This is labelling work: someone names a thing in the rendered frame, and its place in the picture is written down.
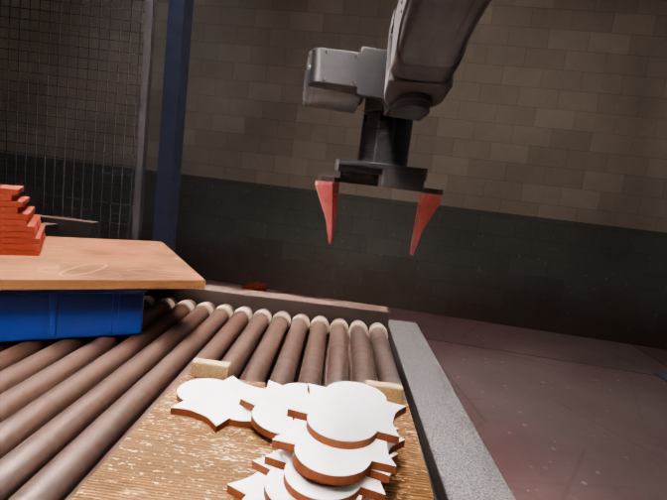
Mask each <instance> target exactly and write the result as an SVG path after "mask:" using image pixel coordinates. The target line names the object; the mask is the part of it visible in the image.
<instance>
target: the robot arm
mask: <svg viewBox="0 0 667 500"><path fill-rule="evenodd" d="M490 1H491V0H399V2H398V6H397V8H395V9H394V13H393V17H392V21H391V25H390V29H389V39H388V50H380V49H375V48H370V47H364V46H362V47H361V48H360V50H359V53H357V52H350V51H342V50H335V49H327V48H315V49H313V50H312V51H310V52H309V55H308V60H307V65H306V68H305V70H306V72H305V80H304V88H303V106H308V107H315V108H321V109H327V110H333V111H340V112H346V113H354V112H355V111H356V109H357V106H360V105H361V103H362V101H363V98H365V105H364V113H365V114H363V121H362V128H361V136H360V144H359V152H358V160H357V161H355V160H346V159H335V166H334V170H335V171H339V172H340V177H339V178H336V177H328V176H320V175H319V179H318V180H317V181H316V183H315V185H316V189H317V192H318V196H319V199H320V202H321V205H322V208H323V212H324V215H325V218H326V224H327V233H328V242H329V244H332V243H333V240H334V229H335V219H336V210H337V200H338V191H339V182H341V183H349V184H357V185H366V186H374V187H381V188H397V189H404V190H412V191H420V192H421V193H420V197H419V202H418V208H417V213H416V218H415V224H414V229H413V234H412V240H411V248H410V255H414V252H415V250H416V247H417V244H418V242H419V239H420V237H421V234H422V232H423V230H424V228H425V227H426V225H427V223H428V222H429V220H430V219H431V217H432V215H433V214H434V212H435V211H436V209H437V207H438V206H439V204H440V203H441V201H442V198H443V192H444V190H443V189H435V188H426V187H424V182H425V181H426V180H427V174H428V169H423V168H414V167H407V163H408V155H409V148H410V141H411V134H412V127H413V120H416V121H420V120H422V119H423V118H424V117H425V116H427V115H428V114H429V113H430V108H431V107H434V106H437V105H439V104H440V103H442V102H443V100H444V99H445V97H446V96H447V94H448V93H449V91H450V90H451V88H452V87H453V82H454V73H455V71H456V70H457V68H458V66H459V65H460V63H461V61H462V59H463V56H464V54H465V51H466V48H467V42H468V40H469V38H470V36H471V34H472V32H473V30H474V28H475V26H476V25H477V23H478V21H479V19H480V18H481V16H482V14H483V13H484V11H485V9H486V8H487V6H488V4H489V3H490ZM366 114H367V115H366Z"/></svg>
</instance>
